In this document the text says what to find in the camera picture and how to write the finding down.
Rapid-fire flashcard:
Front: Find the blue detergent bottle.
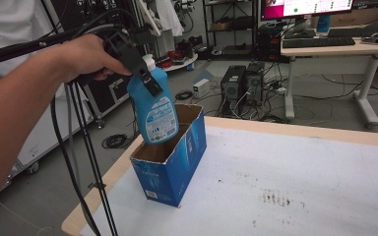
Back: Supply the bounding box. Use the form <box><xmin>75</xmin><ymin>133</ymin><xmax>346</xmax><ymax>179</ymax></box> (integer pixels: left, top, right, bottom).
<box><xmin>126</xmin><ymin>53</ymin><xmax>180</xmax><ymax>147</ymax></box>

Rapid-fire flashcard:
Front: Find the black flight case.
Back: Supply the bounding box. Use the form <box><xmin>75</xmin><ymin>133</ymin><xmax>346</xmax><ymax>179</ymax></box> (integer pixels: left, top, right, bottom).
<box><xmin>84</xmin><ymin>72</ymin><xmax>134</xmax><ymax>121</ymax></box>

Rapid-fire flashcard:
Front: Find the small white box device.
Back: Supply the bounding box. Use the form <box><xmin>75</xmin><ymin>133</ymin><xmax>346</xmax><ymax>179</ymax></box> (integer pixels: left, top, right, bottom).
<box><xmin>192</xmin><ymin>78</ymin><xmax>212</xmax><ymax>99</ymax></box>

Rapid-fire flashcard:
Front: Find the blue cardboard box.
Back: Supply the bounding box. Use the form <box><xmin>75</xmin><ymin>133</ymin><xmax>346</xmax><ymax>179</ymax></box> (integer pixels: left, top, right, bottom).
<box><xmin>129</xmin><ymin>103</ymin><xmax>208</xmax><ymax>208</ymax></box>

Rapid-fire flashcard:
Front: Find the person's left hand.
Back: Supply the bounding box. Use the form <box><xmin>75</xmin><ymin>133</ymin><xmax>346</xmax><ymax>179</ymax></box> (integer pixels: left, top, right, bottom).
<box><xmin>50</xmin><ymin>33</ymin><xmax>133</xmax><ymax>85</ymax></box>

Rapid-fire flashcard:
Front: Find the red cable coil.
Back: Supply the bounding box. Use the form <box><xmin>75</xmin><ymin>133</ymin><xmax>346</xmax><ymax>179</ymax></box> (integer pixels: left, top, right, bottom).
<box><xmin>161</xmin><ymin>49</ymin><xmax>182</xmax><ymax>69</ymax></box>

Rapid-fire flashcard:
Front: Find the black computer tower green label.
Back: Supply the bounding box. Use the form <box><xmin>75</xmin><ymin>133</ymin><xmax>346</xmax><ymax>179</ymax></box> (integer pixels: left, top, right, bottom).
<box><xmin>220</xmin><ymin>64</ymin><xmax>247</xmax><ymax>116</ymax></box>

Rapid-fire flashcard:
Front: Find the white desk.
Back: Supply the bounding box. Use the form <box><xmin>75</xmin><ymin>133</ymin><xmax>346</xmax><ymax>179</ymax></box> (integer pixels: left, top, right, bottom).
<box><xmin>280</xmin><ymin>36</ymin><xmax>378</xmax><ymax>130</ymax></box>

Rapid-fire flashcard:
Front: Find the computer monitor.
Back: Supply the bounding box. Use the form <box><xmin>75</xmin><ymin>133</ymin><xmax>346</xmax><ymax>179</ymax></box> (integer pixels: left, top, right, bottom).
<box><xmin>260</xmin><ymin>0</ymin><xmax>356</xmax><ymax>22</ymax></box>

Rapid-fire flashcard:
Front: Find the round white table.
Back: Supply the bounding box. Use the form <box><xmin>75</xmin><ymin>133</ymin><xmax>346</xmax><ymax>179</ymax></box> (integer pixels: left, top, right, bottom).
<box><xmin>158</xmin><ymin>52</ymin><xmax>199</xmax><ymax>73</ymax></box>

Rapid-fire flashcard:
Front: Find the blue container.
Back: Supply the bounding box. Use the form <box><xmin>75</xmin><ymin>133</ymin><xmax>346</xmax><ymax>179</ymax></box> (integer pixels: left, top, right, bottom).
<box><xmin>316</xmin><ymin>14</ymin><xmax>331</xmax><ymax>34</ymax></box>

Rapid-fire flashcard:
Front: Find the black keyboard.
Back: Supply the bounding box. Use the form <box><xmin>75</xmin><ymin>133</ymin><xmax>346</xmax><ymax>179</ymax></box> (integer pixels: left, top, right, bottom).
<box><xmin>282</xmin><ymin>35</ymin><xmax>356</xmax><ymax>49</ymax></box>
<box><xmin>327</xmin><ymin>25</ymin><xmax>378</xmax><ymax>39</ymax></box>

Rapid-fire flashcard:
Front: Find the left gripper black cable bundle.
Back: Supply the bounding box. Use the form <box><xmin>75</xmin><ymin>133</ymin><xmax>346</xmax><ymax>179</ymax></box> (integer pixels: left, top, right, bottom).
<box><xmin>0</xmin><ymin>8</ymin><xmax>139</xmax><ymax>236</ymax></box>

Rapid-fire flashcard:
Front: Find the white table mat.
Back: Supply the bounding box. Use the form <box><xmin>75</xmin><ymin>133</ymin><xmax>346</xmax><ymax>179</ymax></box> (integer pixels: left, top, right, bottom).
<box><xmin>79</xmin><ymin>125</ymin><xmax>378</xmax><ymax>236</ymax></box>

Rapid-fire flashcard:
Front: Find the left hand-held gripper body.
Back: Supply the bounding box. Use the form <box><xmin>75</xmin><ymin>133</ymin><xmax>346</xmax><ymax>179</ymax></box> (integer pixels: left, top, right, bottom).
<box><xmin>102</xmin><ymin>0</ymin><xmax>162</xmax><ymax>76</ymax></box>

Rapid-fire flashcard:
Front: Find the black metal shelf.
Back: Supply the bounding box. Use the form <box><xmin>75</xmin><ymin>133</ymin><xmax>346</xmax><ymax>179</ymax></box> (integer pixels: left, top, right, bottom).
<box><xmin>202</xmin><ymin>0</ymin><xmax>258</xmax><ymax>61</ymax></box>

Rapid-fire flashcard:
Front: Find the coiled black floor cable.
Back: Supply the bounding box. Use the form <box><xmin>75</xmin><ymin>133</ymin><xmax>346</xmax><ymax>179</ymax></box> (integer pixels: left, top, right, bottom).
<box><xmin>174</xmin><ymin>89</ymin><xmax>194</xmax><ymax>101</ymax></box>
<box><xmin>100</xmin><ymin>133</ymin><xmax>130</xmax><ymax>149</ymax></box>

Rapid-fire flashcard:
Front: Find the hanging white cloth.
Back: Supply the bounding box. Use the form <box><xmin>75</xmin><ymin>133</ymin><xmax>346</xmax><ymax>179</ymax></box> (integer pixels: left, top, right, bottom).
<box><xmin>155</xmin><ymin>0</ymin><xmax>185</xmax><ymax>37</ymax></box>

